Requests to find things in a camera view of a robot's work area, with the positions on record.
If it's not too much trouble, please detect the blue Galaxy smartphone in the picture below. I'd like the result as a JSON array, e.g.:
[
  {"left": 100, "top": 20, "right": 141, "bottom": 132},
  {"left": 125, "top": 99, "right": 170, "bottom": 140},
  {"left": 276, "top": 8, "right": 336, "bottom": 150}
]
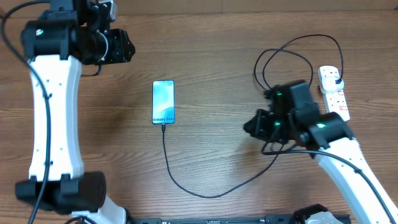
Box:
[{"left": 152, "top": 80, "right": 175, "bottom": 124}]

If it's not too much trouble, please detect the black charging cable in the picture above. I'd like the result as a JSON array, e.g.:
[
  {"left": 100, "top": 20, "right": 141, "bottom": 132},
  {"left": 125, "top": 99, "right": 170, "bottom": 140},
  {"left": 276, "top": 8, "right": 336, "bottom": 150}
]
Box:
[{"left": 160, "top": 34, "right": 345, "bottom": 199}]

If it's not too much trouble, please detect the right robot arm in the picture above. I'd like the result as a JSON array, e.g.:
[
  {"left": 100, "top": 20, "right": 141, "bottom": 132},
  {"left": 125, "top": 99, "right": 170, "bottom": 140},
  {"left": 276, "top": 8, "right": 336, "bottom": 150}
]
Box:
[{"left": 243, "top": 80, "right": 397, "bottom": 223}]

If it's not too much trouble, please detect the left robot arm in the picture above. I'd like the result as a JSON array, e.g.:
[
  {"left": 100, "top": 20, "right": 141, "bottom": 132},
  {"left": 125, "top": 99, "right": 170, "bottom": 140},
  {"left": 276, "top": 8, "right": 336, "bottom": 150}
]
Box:
[{"left": 16, "top": 1, "right": 135, "bottom": 223}]

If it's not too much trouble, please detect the white charger plug adapter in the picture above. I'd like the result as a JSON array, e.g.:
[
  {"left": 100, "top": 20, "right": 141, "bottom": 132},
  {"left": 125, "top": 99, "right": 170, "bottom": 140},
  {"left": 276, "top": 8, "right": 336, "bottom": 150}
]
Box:
[{"left": 320, "top": 77, "right": 345, "bottom": 94}]

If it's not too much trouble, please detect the white power strip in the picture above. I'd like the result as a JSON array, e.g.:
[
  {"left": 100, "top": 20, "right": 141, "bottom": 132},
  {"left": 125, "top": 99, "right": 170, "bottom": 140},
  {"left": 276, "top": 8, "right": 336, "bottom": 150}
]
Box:
[{"left": 318, "top": 65, "right": 350, "bottom": 121}]

